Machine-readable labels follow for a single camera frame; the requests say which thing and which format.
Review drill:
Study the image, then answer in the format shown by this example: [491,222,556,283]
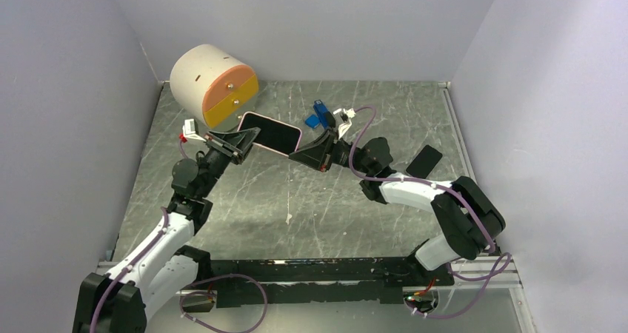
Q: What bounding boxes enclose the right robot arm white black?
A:
[289,129,506,285]

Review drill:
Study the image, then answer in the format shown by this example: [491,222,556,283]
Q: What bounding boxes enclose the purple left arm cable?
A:
[88,137,268,333]

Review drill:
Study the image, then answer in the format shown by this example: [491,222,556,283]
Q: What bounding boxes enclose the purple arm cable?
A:
[348,106,514,320]
[88,137,268,333]

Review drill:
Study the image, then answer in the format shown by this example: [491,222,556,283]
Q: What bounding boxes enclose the pink phone case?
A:
[237,111,303,156]

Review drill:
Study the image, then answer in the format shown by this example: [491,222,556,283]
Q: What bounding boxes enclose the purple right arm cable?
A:
[348,106,514,320]

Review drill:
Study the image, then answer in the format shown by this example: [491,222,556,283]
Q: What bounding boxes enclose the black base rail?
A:
[197,257,454,308]

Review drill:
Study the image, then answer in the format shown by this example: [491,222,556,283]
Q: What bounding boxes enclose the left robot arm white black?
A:
[72,127,261,332]

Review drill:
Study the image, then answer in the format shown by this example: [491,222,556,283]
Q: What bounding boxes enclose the round cream drawer cabinet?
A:
[170,44,260,132]

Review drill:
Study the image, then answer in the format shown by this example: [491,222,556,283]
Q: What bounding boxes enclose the blue and black gadget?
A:
[313,100,336,129]

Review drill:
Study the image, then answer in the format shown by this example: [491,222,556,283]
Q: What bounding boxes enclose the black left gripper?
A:
[198,128,261,198]

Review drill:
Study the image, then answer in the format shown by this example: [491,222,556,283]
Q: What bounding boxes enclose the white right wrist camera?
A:
[333,108,356,139]

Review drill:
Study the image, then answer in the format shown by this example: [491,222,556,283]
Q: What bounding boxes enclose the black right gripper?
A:
[289,128,372,175]

